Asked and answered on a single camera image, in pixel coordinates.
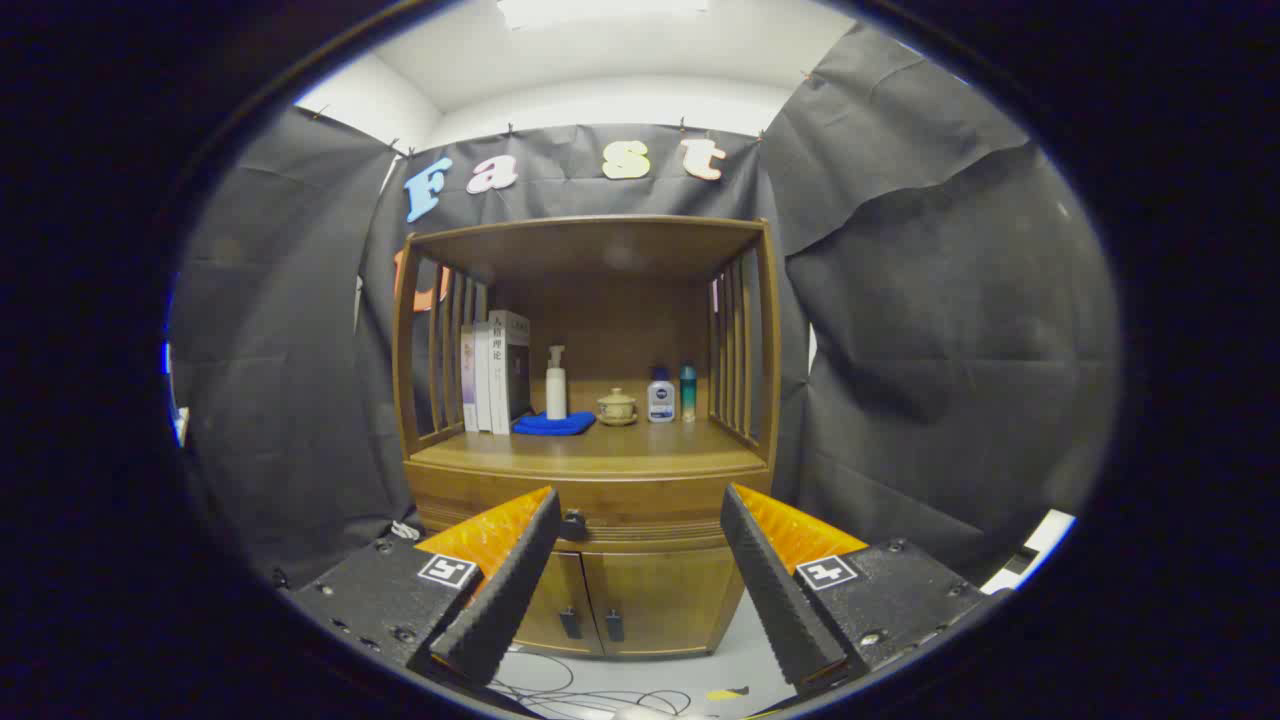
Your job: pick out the grey portrait cover book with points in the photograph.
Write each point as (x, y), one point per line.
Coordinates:
(505, 380)

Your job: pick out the white rounded object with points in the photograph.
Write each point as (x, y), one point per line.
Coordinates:
(645, 714)

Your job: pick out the blue cloth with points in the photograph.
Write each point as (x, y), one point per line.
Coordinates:
(555, 425)

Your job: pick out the teal bottle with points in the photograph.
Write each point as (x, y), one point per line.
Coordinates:
(688, 395)

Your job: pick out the lidded tea bowl with saucer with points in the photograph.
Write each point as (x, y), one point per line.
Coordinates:
(617, 408)

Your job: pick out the white bottle with blue cap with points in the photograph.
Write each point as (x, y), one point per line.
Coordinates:
(661, 402)

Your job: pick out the wooden cabinet door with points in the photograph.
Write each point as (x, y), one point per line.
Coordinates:
(560, 595)
(665, 595)

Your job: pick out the wooden countertop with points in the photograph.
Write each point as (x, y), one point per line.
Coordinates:
(640, 445)

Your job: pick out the white pump bottle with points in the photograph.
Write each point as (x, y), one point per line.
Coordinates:
(556, 392)

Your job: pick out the black and white board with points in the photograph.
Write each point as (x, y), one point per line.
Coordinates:
(1045, 535)

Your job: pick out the yellow floor tape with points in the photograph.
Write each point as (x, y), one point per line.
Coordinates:
(725, 693)

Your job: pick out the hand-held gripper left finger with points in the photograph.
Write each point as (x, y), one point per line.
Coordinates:
(510, 590)

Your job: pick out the purple book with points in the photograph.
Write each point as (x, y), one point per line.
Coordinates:
(467, 380)

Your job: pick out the wooden cabinet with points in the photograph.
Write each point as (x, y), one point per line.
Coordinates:
(620, 330)

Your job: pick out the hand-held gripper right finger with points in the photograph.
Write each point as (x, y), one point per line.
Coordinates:
(780, 600)

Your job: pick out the white book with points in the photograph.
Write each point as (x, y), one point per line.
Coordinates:
(483, 380)

